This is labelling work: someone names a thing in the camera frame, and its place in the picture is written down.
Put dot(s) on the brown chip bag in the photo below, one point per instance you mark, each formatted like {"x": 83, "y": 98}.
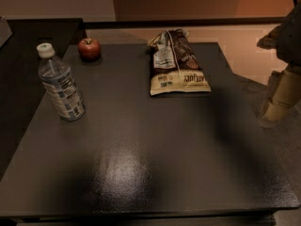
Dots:
{"x": 174, "y": 65}

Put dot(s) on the red apple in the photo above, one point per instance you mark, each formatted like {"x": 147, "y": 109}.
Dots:
{"x": 89, "y": 49}

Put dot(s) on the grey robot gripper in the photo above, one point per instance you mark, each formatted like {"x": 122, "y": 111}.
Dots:
{"x": 290, "y": 41}

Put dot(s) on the clear plastic water bottle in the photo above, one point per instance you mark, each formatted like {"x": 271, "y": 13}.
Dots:
{"x": 56, "y": 76}

